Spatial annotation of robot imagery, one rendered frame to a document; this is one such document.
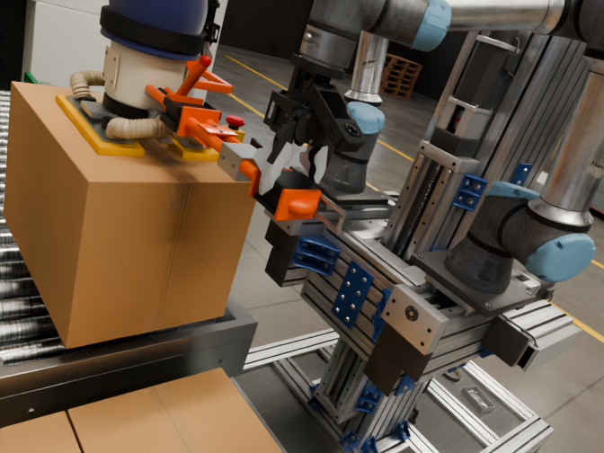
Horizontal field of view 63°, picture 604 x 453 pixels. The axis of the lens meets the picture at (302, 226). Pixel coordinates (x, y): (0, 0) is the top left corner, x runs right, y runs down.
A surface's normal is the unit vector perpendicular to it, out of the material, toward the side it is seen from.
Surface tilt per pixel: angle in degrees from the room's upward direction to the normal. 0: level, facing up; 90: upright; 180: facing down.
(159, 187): 90
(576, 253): 97
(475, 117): 90
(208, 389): 0
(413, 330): 90
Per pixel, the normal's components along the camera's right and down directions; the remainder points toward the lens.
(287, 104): -0.75, 0.03
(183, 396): 0.30, -0.87
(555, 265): 0.18, 0.58
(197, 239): 0.61, 0.49
